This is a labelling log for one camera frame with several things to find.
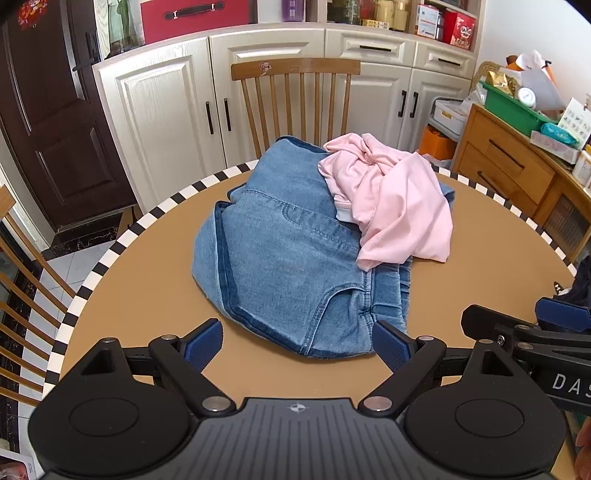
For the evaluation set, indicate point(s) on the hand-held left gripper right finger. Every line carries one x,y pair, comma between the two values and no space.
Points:
390,346

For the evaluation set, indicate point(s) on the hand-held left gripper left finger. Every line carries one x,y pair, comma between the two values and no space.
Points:
205,344

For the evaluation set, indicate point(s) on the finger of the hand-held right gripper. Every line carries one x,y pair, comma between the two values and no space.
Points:
480,318
565,316

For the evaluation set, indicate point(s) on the pink t-shirt white sleeves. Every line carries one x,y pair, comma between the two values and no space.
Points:
401,203

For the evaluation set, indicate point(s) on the blue denim jeans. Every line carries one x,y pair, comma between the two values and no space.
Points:
286,258

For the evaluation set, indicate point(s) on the wooden sideboard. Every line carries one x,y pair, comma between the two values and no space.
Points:
503,157

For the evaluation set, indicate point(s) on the orange bag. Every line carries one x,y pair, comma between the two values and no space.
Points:
436,143

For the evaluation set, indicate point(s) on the teal tissue pack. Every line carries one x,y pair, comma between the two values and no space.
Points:
559,133

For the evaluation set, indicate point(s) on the wooden spindle chair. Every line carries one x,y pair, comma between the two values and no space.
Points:
27,295

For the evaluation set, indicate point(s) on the white desk calendar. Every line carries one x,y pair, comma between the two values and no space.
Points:
576,121

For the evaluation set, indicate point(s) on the white basket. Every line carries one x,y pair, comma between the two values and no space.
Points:
450,115

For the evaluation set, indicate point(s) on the green plastic tray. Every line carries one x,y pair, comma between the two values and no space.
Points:
512,108

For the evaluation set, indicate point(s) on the white round jar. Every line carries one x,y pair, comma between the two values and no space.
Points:
526,98

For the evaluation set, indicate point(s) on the white cabinet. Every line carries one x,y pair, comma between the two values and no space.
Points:
161,115

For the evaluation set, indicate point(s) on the white paper bag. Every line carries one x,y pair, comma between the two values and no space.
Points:
538,76

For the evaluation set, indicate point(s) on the dark brown door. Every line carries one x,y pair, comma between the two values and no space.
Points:
51,115

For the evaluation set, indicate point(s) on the wooden chair pink sticker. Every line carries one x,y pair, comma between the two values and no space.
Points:
295,69

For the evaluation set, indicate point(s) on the red printed box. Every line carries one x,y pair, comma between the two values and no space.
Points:
459,30

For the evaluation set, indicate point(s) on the white printed box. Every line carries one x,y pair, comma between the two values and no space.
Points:
427,21

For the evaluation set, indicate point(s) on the red storage box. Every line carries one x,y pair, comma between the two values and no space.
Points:
194,25

